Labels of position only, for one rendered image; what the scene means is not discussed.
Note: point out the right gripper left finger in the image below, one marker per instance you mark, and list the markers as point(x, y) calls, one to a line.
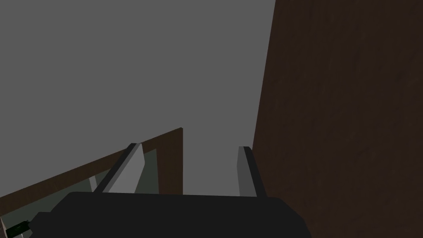
point(127, 173)

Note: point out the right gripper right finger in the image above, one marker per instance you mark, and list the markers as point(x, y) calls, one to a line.
point(248, 175)

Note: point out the dark brown wooden door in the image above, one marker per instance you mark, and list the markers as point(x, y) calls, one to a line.
point(347, 109)

